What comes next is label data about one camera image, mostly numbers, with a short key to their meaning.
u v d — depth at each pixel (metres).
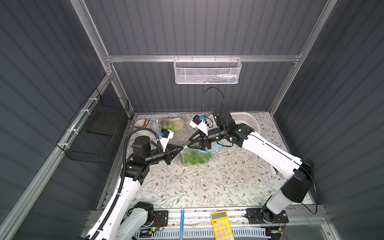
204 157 0.85
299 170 0.43
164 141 0.60
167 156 0.61
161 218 0.72
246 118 1.12
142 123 1.02
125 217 0.46
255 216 0.73
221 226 0.71
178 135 1.06
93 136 0.74
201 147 0.62
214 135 0.61
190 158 0.82
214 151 0.78
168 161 0.62
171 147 0.64
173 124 1.02
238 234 0.70
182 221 0.72
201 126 0.61
